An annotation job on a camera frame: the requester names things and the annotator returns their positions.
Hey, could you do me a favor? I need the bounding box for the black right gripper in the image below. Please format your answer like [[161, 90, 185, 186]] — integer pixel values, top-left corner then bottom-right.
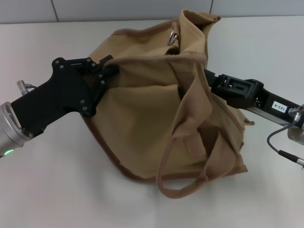
[[203, 68, 304, 126]]

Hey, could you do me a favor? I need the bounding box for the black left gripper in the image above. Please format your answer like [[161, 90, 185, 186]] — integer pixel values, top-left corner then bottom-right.
[[10, 55, 120, 138]]

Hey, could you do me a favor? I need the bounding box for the khaki canvas food bag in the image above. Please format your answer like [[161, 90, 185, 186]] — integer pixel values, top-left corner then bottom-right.
[[82, 9, 255, 200]]

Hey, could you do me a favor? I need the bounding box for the silver metal bag ring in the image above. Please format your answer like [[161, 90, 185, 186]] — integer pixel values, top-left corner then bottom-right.
[[167, 29, 180, 46]]

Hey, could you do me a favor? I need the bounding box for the silver left cable connector plug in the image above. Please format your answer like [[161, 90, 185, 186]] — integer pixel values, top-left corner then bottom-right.
[[16, 80, 38, 91]]

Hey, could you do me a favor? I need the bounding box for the dark right gripper cable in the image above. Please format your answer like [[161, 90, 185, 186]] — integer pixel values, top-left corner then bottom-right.
[[266, 106, 304, 170]]

